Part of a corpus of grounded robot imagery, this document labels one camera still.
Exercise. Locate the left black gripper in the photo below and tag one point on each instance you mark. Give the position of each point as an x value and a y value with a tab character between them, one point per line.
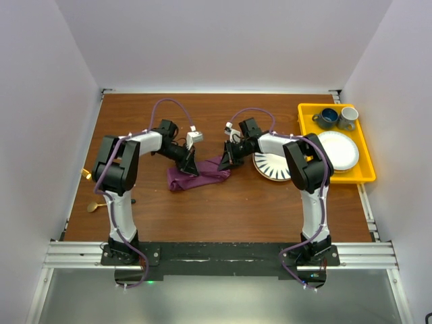
187	164

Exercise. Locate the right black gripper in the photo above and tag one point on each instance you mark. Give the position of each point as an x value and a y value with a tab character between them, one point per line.
229	158

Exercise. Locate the purple cloth napkin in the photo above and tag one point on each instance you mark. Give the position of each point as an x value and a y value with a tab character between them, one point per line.
208	174

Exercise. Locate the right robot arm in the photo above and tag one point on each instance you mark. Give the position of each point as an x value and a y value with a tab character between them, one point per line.
310	171

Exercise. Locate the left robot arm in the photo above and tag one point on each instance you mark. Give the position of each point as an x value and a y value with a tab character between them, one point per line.
115	172

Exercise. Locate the blue striped white plate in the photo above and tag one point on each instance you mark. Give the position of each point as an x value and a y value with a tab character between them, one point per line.
272	167

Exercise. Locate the blue grey bowl cup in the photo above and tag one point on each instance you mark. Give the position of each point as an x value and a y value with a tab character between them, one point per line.
326	119

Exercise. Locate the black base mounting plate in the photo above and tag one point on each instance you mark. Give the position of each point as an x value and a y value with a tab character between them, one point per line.
253	259

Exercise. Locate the white plate in tray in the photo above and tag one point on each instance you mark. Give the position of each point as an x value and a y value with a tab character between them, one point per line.
341	150

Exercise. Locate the white grey mug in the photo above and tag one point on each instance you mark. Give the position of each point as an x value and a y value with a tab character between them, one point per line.
347	119

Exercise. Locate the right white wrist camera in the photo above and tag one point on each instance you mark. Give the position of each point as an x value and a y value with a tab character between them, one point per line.
235	136

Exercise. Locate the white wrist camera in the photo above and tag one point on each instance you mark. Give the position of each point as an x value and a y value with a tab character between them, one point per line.
235	136
192	137

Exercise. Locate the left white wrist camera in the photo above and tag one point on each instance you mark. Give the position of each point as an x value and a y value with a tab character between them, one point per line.
192	137

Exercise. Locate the gold fork green handle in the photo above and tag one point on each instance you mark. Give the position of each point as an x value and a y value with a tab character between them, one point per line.
86	174

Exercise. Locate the gold spoon green handle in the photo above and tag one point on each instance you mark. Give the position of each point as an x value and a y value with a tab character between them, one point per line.
93	206

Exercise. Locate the aluminium frame rail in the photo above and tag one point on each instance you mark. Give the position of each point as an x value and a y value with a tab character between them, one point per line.
75	287

